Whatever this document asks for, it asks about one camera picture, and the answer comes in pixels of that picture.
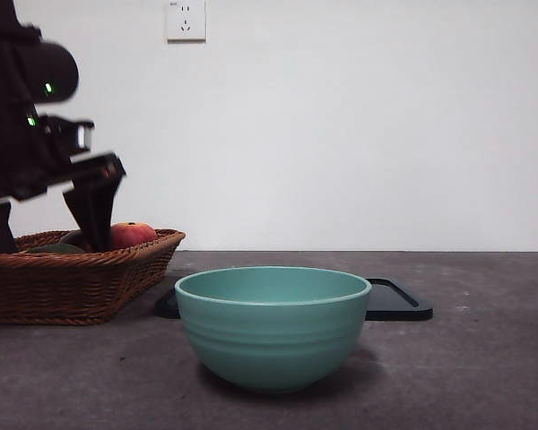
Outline brown wicker basket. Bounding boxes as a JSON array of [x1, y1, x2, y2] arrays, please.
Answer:
[[0, 228, 187, 326]]

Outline dark purple plum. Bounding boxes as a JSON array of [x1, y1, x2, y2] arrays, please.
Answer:
[[59, 230, 89, 247]]

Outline green avocado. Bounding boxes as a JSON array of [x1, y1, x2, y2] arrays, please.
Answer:
[[25, 244, 86, 256]]

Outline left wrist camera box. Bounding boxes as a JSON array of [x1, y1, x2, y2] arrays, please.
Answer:
[[35, 115, 96, 157]]

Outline teal ribbed bowl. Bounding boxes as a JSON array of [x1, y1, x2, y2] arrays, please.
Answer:
[[174, 266, 372, 394]]

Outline black rectangular tray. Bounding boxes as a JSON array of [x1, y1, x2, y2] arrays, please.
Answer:
[[154, 277, 435, 322]]

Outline white wall power socket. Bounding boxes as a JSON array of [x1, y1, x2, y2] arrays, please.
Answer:
[[166, 0, 207, 44]]

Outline red orange peach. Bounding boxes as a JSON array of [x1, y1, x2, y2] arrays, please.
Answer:
[[110, 220, 158, 249]]

